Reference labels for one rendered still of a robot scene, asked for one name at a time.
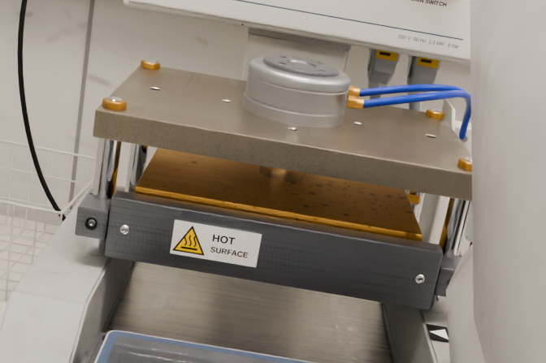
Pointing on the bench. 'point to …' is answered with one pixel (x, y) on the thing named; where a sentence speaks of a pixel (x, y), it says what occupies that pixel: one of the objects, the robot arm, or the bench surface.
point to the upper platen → (280, 193)
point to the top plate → (295, 123)
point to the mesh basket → (36, 213)
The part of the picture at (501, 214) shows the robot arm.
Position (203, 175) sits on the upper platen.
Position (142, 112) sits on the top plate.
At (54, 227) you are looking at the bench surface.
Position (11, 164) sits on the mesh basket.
